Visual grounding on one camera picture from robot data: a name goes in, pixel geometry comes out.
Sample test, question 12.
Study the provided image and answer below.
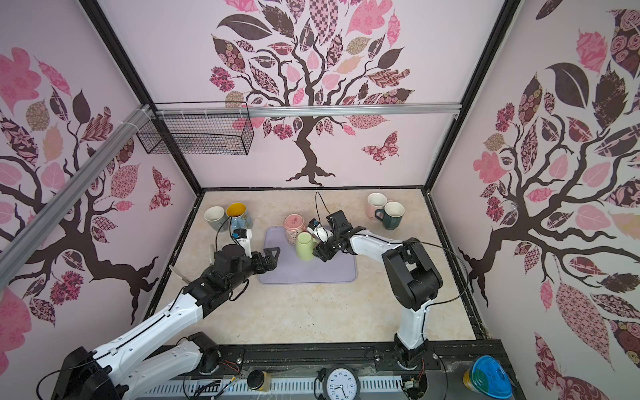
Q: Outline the dark green mug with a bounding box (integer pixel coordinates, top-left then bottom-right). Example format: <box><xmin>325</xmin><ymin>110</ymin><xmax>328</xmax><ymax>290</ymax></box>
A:
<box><xmin>374</xmin><ymin>202</ymin><xmax>406</xmax><ymax>230</ymax></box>

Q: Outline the light green mug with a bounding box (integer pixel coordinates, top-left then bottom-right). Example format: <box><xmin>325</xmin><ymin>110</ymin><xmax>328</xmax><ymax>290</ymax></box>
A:
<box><xmin>295</xmin><ymin>232</ymin><xmax>320</xmax><ymax>261</ymax></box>

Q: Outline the black wire basket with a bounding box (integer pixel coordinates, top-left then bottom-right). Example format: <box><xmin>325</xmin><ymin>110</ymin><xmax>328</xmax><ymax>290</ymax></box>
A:
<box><xmin>137</xmin><ymin>100</ymin><xmax>254</xmax><ymax>156</ymax></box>

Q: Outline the lavender plastic tray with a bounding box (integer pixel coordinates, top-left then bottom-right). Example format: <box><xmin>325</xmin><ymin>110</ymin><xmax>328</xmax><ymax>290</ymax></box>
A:
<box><xmin>258</xmin><ymin>227</ymin><xmax>357</xmax><ymax>285</ymax></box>

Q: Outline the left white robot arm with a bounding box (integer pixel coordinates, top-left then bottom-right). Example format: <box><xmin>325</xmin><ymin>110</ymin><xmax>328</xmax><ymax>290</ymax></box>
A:
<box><xmin>52</xmin><ymin>244</ymin><xmax>280</xmax><ymax>399</ymax></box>

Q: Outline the blue lidded container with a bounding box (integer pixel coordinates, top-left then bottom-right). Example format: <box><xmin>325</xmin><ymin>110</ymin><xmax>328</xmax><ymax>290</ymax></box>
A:
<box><xmin>463</xmin><ymin>355</ymin><xmax>513</xmax><ymax>399</ymax></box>

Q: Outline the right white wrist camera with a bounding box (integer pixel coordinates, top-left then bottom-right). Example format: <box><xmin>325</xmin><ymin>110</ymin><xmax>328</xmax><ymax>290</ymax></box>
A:
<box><xmin>307</xmin><ymin>218</ymin><xmax>333</xmax><ymax>243</ymax></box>

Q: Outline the round analog clock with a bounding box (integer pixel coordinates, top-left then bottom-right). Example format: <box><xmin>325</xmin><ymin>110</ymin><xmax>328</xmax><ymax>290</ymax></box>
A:
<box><xmin>323</xmin><ymin>366</ymin><xmax>361</xmax><ymax>400</ymax></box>

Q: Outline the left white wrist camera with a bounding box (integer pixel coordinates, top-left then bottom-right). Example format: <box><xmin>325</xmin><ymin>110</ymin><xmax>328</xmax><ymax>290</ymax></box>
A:
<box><xmin>233</xmin><ymin>228</ymin><xmax>253</xmax><ymax>258</ymax></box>

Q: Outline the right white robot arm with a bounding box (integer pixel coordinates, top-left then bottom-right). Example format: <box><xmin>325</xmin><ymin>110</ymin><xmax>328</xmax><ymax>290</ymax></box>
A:
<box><xmin>307</xmin><ymin>211</ymin><xmax>443</xmax><ymax>369</ymax></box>

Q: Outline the pink patterned mug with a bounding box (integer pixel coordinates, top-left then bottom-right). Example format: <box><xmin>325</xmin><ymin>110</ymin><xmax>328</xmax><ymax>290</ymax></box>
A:
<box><xmin>366</xmin><ymin>193</ymin><xmax>388</xmax><ymax>220</ymax></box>

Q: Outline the white cable duct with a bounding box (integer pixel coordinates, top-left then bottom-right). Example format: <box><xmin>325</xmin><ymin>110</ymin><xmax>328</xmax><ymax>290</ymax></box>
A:
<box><xmin>140</xmin><ymin>376</ymin><xmax>404</xmax><ymax>399</ymax></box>

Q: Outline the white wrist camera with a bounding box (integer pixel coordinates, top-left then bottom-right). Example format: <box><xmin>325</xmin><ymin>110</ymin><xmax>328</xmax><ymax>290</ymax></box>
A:
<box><xmin>233</xmin><ymin>228</ymin><xmax>253</xmax><ymax>258</ymax></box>
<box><xmin>307</xmin><ymin>218</ymin><xmax>333</xmax><ymax>243</ymax></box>

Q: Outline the grey mug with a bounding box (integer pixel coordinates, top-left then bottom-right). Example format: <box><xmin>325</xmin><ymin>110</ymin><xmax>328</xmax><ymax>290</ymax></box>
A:
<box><xmin>204</xmin><ymin>206</ymin><xmax>228</xmax><ymax>232</ymax></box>

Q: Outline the blue butterfly mug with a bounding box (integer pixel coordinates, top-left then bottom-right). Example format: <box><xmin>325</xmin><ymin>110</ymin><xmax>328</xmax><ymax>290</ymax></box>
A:
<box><xmin>226</xmin><ymin>203</ymin><xmax>253</xmax><ymax>231</ymax></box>

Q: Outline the pink round mug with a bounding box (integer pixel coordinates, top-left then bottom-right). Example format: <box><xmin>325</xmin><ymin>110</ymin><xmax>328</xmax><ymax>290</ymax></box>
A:
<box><xmin>283</xmin><ymin>213</ymin><xmax>307</xmax><ymax>246</ymax></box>

